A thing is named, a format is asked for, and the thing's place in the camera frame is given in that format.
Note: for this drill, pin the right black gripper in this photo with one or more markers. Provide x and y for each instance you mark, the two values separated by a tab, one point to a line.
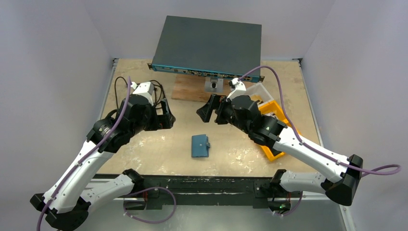
218	109

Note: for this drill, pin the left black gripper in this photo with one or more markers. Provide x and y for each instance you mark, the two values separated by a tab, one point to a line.
164	121

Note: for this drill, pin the blue card holder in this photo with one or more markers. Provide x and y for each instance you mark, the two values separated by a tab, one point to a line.
200	146

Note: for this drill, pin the wooden board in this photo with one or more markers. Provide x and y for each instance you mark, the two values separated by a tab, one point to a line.
191	88

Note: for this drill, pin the white plastic bin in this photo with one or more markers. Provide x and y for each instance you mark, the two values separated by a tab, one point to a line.
259	94

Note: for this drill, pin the yellow bin middle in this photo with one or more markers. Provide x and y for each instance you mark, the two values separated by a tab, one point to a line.
272	108

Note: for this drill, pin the yellow bin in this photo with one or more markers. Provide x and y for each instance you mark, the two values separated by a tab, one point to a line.
269	155
272	108

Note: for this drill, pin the yellow bin front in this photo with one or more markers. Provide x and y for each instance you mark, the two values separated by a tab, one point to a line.
269	155

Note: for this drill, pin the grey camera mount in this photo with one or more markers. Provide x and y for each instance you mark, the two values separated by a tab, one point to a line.
214	84

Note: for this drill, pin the grey network switch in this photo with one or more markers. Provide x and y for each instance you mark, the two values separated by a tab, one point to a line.
209	48

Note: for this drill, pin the aluminium frame rail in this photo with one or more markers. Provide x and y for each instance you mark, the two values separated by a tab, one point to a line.
318	196

